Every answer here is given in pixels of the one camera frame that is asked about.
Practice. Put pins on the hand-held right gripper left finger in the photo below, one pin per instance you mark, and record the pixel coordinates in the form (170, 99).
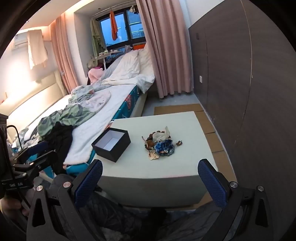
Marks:
(89, 183)

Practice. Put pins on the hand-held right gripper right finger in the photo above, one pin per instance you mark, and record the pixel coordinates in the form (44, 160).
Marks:
(212, 185)

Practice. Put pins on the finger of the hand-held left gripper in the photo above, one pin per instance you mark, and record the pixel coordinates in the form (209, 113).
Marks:
(37, 147)
(45, 160)

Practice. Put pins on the black jewelry box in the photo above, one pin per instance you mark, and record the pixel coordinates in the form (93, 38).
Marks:
(116, 150)

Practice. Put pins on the small brown hair clip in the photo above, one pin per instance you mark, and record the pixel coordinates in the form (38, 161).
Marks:
(179, 142)

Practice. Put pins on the blue crochet scrunchie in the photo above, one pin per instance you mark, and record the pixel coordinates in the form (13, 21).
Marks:
(164, 147)

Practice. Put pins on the gold butterfly brooch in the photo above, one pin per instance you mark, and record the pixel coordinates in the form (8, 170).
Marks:
(153, 157)

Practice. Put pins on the person's left hand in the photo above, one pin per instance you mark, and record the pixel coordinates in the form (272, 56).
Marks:
(10, 206)

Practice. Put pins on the black garment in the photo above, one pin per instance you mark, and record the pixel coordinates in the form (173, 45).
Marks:
(61, 143)

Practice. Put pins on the white square table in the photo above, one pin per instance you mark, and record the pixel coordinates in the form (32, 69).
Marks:
(175, 166)

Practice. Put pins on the green patterned blanket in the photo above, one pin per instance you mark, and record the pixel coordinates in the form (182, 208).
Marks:
(69, 113)

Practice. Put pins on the cream padded headboard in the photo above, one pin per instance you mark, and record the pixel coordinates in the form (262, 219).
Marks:
(30, 97)

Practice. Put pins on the white bed sheet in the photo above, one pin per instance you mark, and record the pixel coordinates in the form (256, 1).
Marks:
(92, 129)

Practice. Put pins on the white floral cloth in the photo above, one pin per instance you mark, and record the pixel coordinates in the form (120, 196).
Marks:
(99, 100)

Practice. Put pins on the pink curtain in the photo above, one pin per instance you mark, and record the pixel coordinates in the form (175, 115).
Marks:
(166, 46)
(64, 58)

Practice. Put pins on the pink cloth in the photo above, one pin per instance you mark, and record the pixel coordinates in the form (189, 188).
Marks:
(96, 74)

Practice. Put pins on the cream towel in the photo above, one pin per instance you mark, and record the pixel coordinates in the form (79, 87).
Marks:
(37, 51)

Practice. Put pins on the plush toy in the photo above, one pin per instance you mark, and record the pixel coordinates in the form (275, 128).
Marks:
(92, 62)

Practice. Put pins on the white air conditioner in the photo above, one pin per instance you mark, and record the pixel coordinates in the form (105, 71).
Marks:
(19, 38)

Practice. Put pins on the small white side table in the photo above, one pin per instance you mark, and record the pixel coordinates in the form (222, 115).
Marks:
(105, 55)

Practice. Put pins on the dark wood wardrobe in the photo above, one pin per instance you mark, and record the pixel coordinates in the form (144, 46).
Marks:
(242, 69)

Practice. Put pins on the white duvet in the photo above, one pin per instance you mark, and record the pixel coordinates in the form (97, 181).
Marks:
(129, 67)

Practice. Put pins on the green hanging garment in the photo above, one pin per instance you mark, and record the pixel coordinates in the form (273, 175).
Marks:
(96, 37)

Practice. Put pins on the orange box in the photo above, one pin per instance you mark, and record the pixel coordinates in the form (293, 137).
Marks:
(138, 46)

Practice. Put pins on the orange hanging cloth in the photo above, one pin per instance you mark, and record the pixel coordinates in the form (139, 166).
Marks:
(113, 25)

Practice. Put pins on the dark framed window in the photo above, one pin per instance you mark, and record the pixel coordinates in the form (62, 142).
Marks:
(122, 25)

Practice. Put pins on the white bed frame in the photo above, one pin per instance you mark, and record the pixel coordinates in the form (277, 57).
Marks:
(140, 106)

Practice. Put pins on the white wall switch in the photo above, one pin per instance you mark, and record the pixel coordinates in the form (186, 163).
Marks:
(201, 79)

